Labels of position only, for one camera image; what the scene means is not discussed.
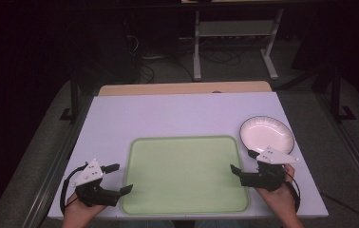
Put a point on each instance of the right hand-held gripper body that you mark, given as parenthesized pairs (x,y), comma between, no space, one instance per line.
(268,175)

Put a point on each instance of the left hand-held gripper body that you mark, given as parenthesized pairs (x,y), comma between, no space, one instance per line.
(87,174)

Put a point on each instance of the person's right hand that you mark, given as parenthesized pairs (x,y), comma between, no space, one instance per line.
(279,198)

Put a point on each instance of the person's left hand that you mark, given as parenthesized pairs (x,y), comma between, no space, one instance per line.
(79,209)

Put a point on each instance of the white plate with dark rim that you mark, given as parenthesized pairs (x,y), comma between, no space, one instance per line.
(266,134)

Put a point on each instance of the green tray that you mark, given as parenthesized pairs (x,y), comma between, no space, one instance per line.
(185,175)

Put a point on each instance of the black metal stand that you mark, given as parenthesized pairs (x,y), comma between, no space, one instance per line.
(336,95)
(74,95)

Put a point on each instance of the aluminium rail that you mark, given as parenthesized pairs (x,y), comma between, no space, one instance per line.
(355,152)
(57,164)

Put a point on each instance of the white metal desk frame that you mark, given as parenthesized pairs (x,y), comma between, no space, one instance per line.
(236,28)

